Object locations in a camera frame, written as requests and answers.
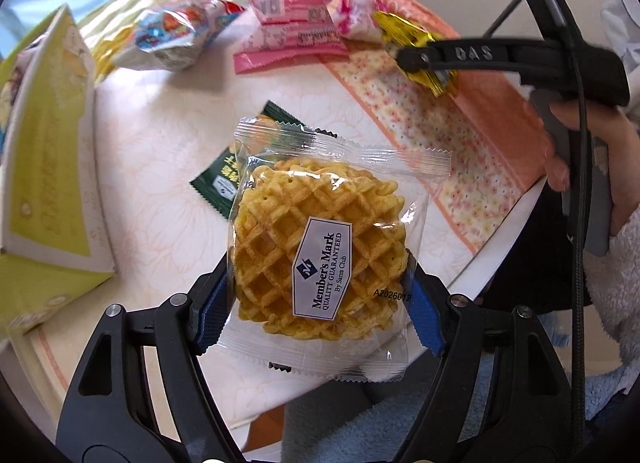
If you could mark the silver blue snack packet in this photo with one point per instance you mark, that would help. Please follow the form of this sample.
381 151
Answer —
170 33

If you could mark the pink white candy bag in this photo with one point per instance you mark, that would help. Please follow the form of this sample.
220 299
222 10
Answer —
355 13

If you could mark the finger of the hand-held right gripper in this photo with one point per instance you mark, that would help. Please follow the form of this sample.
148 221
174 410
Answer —
465 58

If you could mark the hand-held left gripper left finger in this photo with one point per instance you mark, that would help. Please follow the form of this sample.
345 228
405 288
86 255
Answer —
212 305

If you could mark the gold snack packet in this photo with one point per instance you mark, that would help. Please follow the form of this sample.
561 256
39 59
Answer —
400 30

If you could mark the cream garment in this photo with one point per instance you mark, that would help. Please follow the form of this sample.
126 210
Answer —
622 28

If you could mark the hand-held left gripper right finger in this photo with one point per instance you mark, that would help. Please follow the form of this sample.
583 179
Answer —
425 315

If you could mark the green cardboard box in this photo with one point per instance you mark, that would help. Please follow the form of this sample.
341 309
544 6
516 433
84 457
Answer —
50 168

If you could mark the clear waffle packet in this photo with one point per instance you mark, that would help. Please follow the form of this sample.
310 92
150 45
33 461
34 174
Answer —
320 228

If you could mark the person's right hand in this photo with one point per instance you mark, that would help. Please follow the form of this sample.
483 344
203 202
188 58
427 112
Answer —
557 173

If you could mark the blue fleece garment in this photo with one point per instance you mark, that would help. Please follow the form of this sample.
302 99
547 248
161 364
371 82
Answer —
350 423

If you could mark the dark green snack packet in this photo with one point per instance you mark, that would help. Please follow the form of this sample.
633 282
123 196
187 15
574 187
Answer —
220 178

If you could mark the white folding table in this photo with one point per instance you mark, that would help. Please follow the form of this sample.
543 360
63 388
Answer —
165 143

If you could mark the pink floral cloth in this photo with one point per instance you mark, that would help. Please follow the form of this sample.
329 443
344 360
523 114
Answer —
450 153

